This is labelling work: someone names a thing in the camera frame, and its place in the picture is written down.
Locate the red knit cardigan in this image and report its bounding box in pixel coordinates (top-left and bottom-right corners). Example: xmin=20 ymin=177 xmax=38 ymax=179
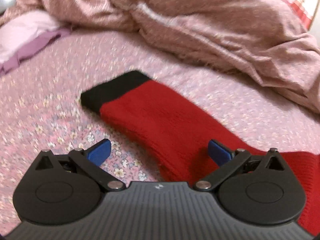
xmin=80 ymin=70 xmax=319 ymax=235

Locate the light purple pillow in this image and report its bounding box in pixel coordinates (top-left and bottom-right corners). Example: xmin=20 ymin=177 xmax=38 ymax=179
xmin=1 ymin=10 xmax=71 ymax=76

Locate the pink floral duvet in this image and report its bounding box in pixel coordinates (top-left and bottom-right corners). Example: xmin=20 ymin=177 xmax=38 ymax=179
xmin=1 ymin=0 xmax=319 ymax=113

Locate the pink floral bed sheet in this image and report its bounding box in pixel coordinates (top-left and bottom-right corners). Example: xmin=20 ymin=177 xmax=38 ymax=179
xmin=1 ymin=30 xmax=319 ymax=235

